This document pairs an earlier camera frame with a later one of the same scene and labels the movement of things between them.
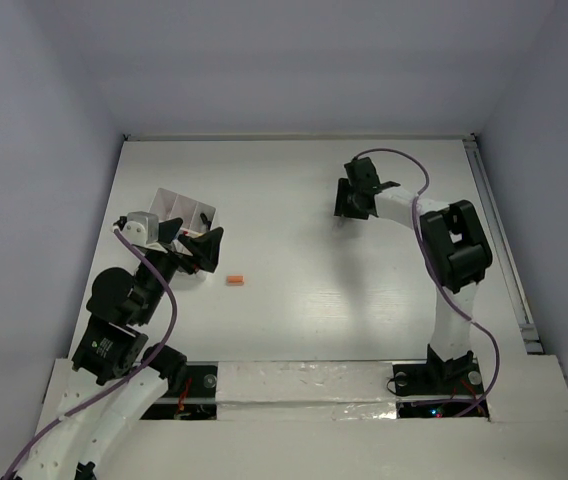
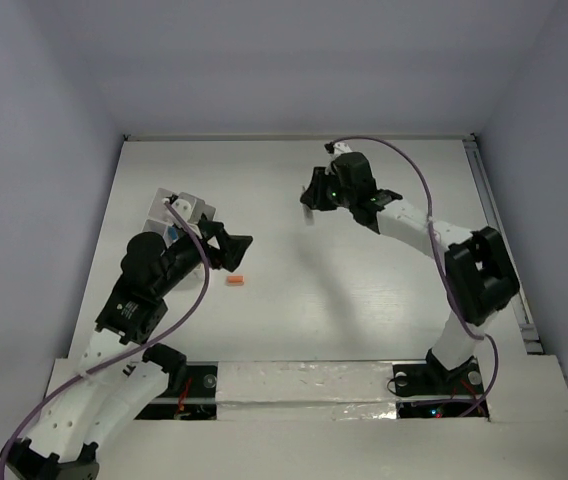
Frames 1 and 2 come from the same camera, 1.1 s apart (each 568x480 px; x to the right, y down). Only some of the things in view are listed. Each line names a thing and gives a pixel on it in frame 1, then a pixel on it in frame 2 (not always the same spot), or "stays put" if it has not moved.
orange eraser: [235, 280] stays put
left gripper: [205, 248] to [230, 246]
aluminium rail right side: [487, 196] stays put
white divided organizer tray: [197, 217] stays put
